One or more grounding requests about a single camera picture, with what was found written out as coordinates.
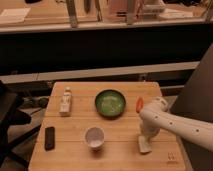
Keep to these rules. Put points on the white cup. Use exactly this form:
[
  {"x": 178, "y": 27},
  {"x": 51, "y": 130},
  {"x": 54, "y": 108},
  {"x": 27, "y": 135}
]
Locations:
[{"x": 94, "y": 137}]

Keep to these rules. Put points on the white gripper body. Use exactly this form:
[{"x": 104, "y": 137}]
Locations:
[{"x": 148, "y": 130}]

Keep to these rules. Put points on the white plastic bottle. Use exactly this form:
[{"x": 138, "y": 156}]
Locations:
[{"x": 65, "y": 104}]

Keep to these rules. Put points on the green bowl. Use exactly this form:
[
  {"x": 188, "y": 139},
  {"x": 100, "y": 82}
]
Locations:
[{"x": 110, "y": 103}]

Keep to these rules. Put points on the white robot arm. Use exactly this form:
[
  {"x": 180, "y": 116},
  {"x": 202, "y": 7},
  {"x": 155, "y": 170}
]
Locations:
[{"x": 154, "y": 117}]

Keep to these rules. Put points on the black office chair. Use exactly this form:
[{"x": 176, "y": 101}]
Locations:
[{"x": 11, "y": 115}]

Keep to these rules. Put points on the orange carrot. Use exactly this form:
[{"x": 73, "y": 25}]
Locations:
[{"x": 139, "y": 104}]

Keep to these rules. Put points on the white sponge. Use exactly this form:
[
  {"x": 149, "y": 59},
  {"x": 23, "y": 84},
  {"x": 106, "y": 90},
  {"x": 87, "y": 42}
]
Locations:
[{"x": 144, "y": 145}]

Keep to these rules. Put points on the dark panel at right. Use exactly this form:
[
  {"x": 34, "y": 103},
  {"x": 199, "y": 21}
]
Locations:
[{"x": 196, "y": 102}]

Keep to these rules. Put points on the black rectangular block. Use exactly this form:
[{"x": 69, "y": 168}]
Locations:
[{"x": 49, "y": 138}]

